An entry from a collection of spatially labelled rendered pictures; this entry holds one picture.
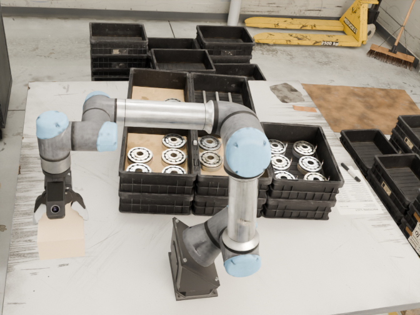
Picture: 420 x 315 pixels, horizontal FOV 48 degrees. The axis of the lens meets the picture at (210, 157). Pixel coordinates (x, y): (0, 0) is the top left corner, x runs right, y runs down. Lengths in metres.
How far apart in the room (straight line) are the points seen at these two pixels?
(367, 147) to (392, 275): 1.54
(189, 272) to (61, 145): 0.66
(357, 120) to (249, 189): 2.97
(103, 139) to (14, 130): 2.46
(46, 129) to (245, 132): 0.49
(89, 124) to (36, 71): 3.10
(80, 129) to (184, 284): 0.71
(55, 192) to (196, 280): 0.62
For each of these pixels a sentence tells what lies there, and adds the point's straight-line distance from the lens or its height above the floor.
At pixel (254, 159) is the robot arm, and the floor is 1.38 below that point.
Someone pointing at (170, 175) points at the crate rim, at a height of 0.93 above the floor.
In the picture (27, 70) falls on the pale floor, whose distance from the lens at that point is 4.32.
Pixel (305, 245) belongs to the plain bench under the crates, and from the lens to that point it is 2.01.
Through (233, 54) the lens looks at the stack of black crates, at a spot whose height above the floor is 0.50.
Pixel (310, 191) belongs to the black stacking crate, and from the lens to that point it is 1.98.
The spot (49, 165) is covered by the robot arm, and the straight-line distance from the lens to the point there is 1.26.
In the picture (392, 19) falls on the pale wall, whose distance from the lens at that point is 5.88.
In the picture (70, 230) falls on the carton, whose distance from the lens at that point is 1.38.
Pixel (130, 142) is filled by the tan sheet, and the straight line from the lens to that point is 2.12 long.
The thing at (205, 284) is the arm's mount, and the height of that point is 0.78.
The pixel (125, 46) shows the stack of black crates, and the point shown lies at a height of 0.55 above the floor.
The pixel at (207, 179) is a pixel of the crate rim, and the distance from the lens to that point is 1.84.
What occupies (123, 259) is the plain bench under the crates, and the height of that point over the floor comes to 0.70.
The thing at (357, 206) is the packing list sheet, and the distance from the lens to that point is 2.27.
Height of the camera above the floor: 2.15
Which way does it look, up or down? 39 degrees down
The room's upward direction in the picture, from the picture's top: 9 degrees clockwise
